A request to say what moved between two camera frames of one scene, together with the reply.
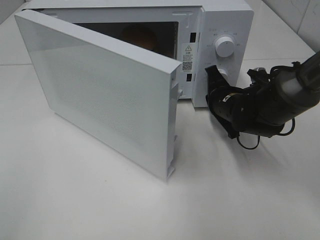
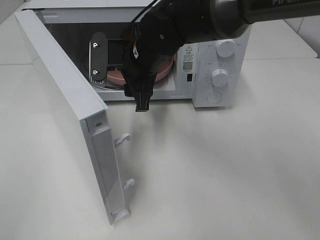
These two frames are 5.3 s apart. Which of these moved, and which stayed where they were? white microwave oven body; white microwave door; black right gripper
Moved: black right gripper; white microwave door
Stayed: white microwave oven body
